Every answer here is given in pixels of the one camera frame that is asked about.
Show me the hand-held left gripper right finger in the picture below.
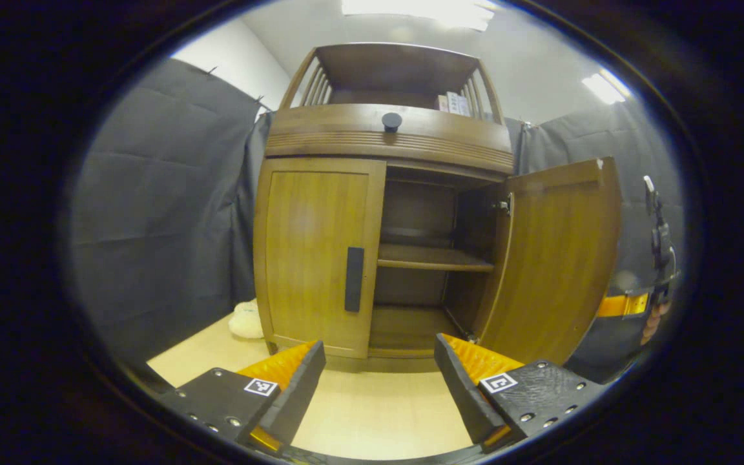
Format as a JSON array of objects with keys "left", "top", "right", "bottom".
[{"left": 434, "top": 333, "right": 607, "bottom": 451}]

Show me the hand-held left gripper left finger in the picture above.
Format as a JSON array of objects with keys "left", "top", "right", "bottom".
[{"left": 152, "top": 340, "right": 327, "bottom": 453}]

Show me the large ceiling light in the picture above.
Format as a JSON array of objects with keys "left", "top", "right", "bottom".
[{"left": 341, "top": 0, "right": 499, "bottom": 32}]

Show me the wooden double-door shoe cabinet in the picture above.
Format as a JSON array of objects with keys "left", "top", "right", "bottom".
[{"left": 253, "top": 43, "right": 516, "bottom": 374}]

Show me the black backdrop cloth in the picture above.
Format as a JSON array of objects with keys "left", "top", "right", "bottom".
[{"left": 68, "top": 58, "right": 686, "bottom": 385}]

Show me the small ceiling light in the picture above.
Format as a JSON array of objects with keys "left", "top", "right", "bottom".
[{"left": 582, "top": 68, "right": 631, "bottom": 105}]

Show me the black door handle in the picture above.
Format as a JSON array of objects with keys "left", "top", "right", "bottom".
[{"left": 345, "top": 246, "right": 366, "bottom": 313}]

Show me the cream plush toy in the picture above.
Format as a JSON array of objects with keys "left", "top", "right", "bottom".
[{"left": 228, "top": 299, "right": 265, "bottom": 340}]

